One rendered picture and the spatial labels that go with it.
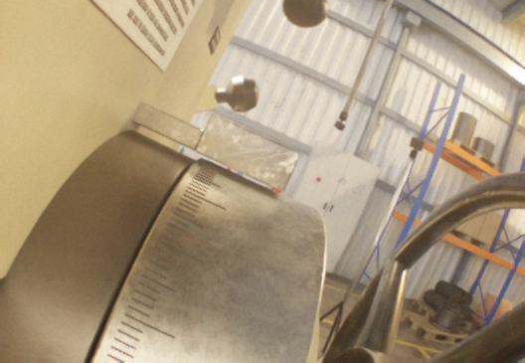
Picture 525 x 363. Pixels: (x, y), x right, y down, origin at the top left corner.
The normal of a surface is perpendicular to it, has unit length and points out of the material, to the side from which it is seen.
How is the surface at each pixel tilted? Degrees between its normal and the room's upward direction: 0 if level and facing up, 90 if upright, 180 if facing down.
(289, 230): 24
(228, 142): 90
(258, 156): 90
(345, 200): 90
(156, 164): 19
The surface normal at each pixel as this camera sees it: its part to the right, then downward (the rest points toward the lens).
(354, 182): 0.07, 0.02
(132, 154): 0.41, -0.86
